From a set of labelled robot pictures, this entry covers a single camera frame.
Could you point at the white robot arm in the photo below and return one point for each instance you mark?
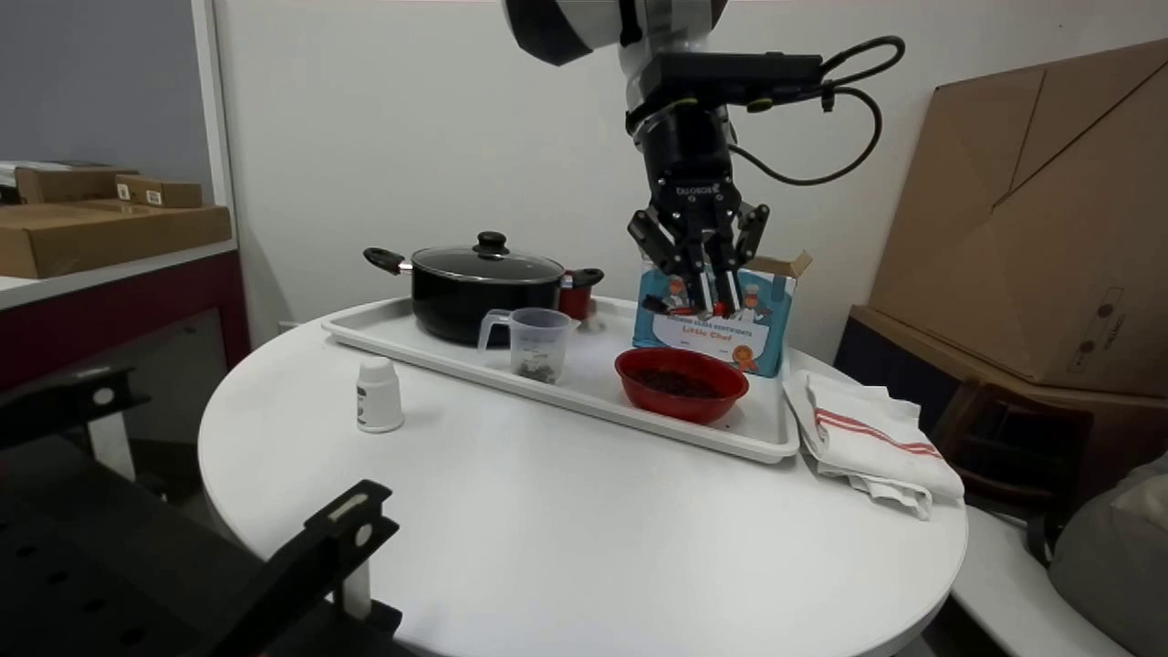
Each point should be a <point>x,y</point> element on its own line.
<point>569,30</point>

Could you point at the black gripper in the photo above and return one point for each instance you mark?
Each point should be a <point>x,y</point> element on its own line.
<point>694,218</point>

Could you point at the large brown cardboard sheets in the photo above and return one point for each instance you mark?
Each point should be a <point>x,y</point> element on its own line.
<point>1035,224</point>

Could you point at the red bowl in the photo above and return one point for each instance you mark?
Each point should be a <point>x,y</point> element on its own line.
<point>681,386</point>

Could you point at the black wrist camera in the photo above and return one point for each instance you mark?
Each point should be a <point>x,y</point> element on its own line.
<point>732,77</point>

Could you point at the black cooking pot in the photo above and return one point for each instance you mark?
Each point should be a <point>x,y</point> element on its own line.
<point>457,286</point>

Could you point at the clear measuring jug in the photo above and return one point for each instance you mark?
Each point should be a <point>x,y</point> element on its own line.
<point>535,337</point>

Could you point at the flat cardboard boxes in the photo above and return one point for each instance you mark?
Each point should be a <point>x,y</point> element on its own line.
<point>69,221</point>

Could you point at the white striped cloth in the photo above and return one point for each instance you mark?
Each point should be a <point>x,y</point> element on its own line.
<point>875,442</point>

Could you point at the small white pill bottle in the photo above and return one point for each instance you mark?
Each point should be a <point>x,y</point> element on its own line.
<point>376,395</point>

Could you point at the blue cardboard box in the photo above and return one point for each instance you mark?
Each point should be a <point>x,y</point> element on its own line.
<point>750,341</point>

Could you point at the white plastic tray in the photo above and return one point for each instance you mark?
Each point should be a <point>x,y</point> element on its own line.
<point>756,430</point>

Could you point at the black camera mount frame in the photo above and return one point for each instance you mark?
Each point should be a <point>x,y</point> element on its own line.
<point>98,566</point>

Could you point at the red side table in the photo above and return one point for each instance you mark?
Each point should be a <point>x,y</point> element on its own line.
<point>58,322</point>

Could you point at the beige jacket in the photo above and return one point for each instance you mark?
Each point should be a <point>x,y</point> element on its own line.
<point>1110,561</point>

